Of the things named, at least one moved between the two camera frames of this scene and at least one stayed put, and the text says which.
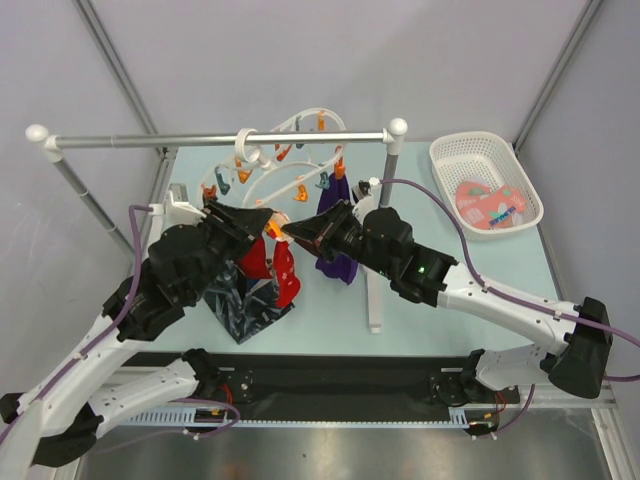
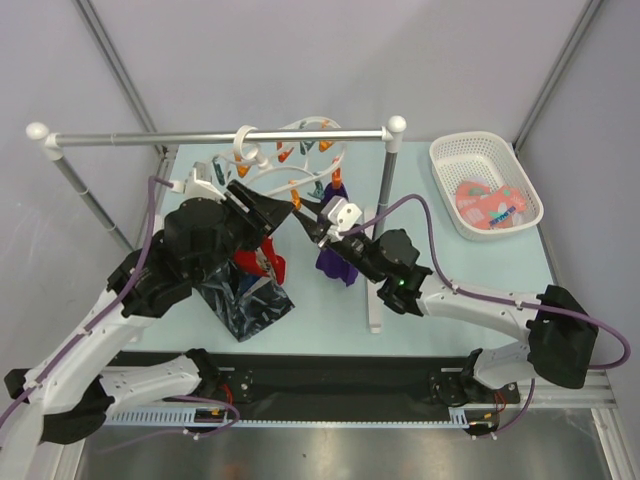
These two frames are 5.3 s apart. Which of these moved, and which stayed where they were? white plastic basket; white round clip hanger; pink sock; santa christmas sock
Moved: santa christmas sock
Stayed: pink sock; white round clip hanger; white plastic basket
